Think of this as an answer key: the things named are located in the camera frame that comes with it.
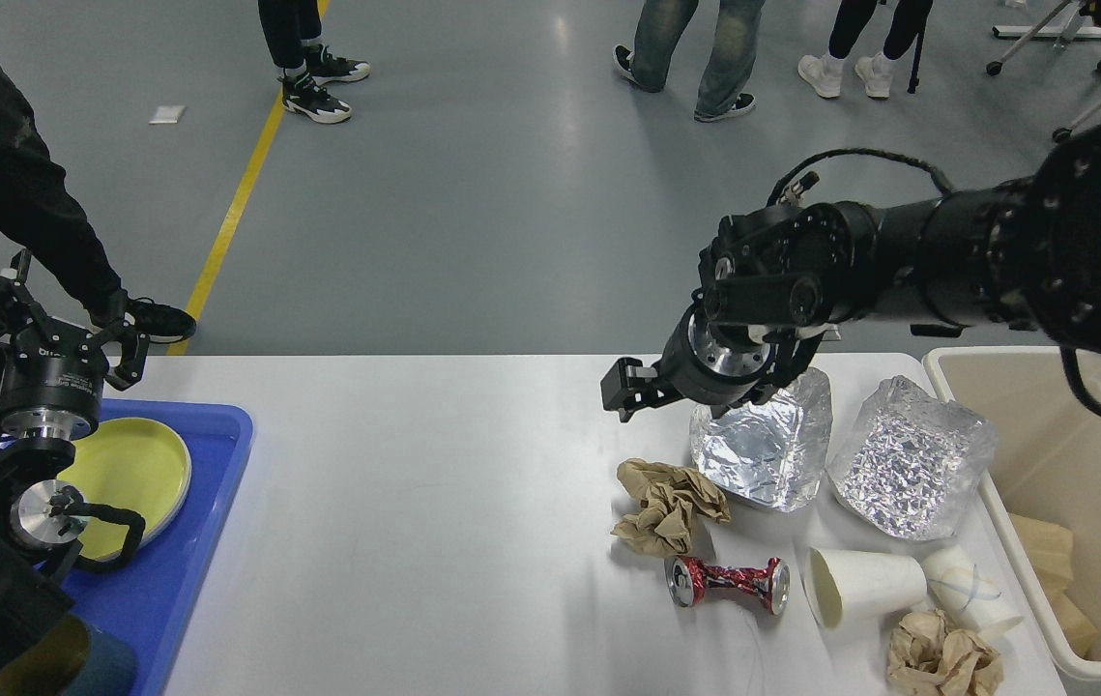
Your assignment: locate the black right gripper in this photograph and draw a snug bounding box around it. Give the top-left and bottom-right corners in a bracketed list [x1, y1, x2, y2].
[600, 314, 781, 423]

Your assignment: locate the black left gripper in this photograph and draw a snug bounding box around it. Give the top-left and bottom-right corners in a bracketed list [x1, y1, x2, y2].
[0, 249, 151, 436]

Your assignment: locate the brown paper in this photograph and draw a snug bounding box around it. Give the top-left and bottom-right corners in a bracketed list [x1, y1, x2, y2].
[611, 458, 732, 559]

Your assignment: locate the yellow plate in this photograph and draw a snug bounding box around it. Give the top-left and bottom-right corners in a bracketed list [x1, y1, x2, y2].
[58, 416, 187, 520]

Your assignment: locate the teal mug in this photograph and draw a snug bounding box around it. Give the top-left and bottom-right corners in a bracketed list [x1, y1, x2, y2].
[0, 615, 137, 695]

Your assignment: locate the brown paper bag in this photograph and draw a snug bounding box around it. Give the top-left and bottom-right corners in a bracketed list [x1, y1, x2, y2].
[1009, 512, 1099, 659]

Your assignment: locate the crumpled paper under arm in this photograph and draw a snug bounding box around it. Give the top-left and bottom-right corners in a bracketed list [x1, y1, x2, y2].
[886, 611, 1005, 695]

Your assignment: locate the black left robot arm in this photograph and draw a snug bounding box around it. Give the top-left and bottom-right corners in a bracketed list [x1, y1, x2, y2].
[0, 250, 151, 670]

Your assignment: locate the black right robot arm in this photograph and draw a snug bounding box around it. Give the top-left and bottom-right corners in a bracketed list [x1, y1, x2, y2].
[600, 124, 1101, 421]

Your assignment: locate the silver foil bag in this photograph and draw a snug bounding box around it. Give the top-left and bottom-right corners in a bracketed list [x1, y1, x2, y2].
[688, 368, 833, 512]

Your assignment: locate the pink plate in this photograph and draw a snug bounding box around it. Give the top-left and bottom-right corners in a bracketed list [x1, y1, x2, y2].
[139, 441, 193, 550]

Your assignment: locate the crushed red can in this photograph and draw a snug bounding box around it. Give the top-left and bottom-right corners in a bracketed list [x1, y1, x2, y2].
[664, 555, 792, 616]

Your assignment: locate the blue plastic tray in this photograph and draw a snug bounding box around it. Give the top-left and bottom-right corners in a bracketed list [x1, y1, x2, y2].
[61, 399, 253, 695]

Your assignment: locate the person in grey jeans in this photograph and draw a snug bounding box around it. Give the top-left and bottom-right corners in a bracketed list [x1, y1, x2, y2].
[612, 0, 768, 124]

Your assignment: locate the person with black green sneakers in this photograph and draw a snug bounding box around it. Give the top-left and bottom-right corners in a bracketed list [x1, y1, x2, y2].
[257, 1, 372, 126]

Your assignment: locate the crushed white paper cup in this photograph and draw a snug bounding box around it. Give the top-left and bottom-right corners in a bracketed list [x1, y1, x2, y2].
[918, 545, 1024, 642]

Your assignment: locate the beige plastic bin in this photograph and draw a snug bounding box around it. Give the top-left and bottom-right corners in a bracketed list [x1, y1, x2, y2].
[922, 345, 1101, 682]

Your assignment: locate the wheeled chair base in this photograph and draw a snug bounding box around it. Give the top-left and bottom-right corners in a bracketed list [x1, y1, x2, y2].
[985, 0, 1101, 144]

